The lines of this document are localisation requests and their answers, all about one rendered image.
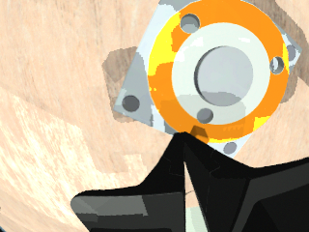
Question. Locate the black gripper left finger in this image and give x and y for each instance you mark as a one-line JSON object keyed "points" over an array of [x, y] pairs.
{"points": [[158, 202]]}

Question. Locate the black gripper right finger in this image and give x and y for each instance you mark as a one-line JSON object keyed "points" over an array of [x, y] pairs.
{"points": [[227, 189]]}

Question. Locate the orange round plate with holes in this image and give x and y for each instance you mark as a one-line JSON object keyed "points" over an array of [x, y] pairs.
{"points": [[174, 55]]}

